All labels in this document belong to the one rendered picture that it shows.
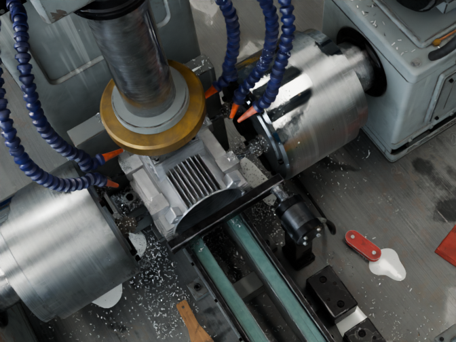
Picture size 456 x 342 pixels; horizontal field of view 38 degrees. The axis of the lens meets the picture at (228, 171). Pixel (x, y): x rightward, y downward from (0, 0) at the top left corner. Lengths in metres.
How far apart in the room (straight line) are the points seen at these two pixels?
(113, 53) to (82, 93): 0.40
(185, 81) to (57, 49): 0.25
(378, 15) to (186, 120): 0.44
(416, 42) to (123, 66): 0.57
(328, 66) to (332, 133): 0.12
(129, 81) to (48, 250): 0.34
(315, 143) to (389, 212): 0.33
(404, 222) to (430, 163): 0.16
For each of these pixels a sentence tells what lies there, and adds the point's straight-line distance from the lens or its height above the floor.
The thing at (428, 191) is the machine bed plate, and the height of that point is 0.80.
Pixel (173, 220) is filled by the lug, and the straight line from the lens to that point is 1.21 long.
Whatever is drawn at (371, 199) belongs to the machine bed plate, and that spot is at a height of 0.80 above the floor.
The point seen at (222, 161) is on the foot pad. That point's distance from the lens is 1.26.
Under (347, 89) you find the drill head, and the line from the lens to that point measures 1.26.
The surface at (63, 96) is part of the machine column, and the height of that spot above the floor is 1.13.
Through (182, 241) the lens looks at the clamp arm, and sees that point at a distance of 1.25.
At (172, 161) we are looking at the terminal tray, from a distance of 1.21.
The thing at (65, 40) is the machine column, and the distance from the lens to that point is 1.24.
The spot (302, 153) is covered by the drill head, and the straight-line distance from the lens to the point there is 1.25.
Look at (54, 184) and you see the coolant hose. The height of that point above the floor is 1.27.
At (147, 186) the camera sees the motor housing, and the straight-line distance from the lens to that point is 1.27.
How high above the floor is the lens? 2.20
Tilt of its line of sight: 64 degrees down
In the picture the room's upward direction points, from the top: 12 degrees counter-clockwise
